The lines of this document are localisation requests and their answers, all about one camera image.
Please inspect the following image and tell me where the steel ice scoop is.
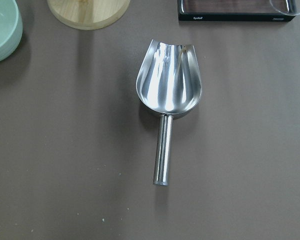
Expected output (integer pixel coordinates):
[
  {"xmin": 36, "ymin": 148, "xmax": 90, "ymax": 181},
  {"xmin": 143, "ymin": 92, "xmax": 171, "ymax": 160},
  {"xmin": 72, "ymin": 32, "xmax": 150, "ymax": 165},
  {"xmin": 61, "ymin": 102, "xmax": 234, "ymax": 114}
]
[{"xmin": 135, "ymin": 39, "xmax": 202, "ymax": 186}]

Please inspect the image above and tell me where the black rectangular tray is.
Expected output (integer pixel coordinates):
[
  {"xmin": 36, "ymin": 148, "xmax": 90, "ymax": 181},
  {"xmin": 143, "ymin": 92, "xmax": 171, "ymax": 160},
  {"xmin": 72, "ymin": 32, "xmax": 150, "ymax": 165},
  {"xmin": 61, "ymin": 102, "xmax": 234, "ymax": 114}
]
[{"xmin": 177, "ymin": 0, "xmax": 294, "ymax": 22}]

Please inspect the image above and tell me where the wooden mug tree stand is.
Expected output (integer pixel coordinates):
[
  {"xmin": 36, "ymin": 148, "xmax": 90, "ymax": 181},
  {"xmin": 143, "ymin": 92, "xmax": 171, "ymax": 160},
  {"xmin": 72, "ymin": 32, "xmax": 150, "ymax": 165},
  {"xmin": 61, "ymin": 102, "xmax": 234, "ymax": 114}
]
[{"xmin": 47, "ymin": 0, "xmax": 130, "ymax": 30}]

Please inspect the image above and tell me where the mint green bowl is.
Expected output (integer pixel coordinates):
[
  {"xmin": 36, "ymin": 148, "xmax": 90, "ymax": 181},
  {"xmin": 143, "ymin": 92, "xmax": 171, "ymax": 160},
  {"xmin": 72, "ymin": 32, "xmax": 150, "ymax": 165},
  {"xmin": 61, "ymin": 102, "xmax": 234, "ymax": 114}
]
[{"xmin": 0, "ymin": 0, "xmax": 23, "ymax": 61}]

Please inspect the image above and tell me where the clear glass in tray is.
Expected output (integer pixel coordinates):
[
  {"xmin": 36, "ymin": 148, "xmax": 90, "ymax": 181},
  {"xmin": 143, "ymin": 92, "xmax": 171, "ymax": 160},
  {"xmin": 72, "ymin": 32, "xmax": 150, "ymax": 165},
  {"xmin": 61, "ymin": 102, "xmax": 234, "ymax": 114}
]
[{"xmin": 269, "ymin": 0, "xmax": 300, "ymax": 17}]

